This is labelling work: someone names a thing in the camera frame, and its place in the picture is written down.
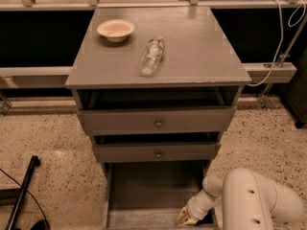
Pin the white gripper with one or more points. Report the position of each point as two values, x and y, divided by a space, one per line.
194 209

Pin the grey bottom drawer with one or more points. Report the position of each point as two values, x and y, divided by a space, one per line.
150 195

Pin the grey drawer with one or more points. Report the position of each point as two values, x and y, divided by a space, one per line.
153 121
156 152
150 195

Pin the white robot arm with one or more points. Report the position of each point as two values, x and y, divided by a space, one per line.
249 201

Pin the grey middle drawer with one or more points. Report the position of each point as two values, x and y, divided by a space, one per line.
156 152

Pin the grey top drawer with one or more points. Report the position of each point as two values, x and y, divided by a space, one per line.
153 121

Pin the grey wooden drawer cabinet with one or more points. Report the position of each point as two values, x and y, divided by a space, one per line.
199 69

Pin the black shoe tip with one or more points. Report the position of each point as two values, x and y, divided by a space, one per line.
41 225

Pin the dark cabinet at right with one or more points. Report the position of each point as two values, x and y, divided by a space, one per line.
295 92

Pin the clear plastic water bottle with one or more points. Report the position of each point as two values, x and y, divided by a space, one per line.
152 56

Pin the black stand leg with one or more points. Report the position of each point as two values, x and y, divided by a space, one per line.
16 196

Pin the white paper bowl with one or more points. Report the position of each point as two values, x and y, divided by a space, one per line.
116 30

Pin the metal railing frame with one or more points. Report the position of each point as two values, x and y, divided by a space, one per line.
57 24

